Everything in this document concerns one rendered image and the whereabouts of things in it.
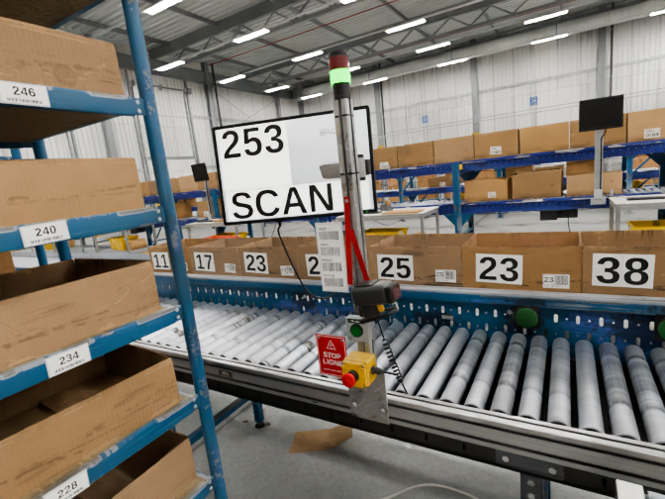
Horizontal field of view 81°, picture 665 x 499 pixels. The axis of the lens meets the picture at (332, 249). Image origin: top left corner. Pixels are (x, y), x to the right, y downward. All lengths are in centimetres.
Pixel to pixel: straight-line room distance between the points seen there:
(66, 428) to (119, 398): 9
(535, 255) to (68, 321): 136
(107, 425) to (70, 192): 41
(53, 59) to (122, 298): 41
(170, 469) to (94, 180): 60
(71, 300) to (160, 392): 26
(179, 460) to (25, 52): 80
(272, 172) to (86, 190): 57
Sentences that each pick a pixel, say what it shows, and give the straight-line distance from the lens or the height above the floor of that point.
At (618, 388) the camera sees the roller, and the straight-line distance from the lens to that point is 130.
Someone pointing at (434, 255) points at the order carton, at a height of 101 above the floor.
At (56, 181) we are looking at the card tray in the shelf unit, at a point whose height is 140.
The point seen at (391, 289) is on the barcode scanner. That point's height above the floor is 108.
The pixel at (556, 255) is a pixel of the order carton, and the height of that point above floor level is 102.
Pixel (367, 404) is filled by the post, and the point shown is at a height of 71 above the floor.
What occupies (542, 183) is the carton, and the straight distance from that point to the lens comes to 579.
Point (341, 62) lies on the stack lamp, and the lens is 105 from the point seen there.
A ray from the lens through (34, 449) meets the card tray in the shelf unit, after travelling 82.
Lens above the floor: 136
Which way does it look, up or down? 11 degrees down
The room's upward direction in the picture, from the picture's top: 6 degrees counter-clockwise
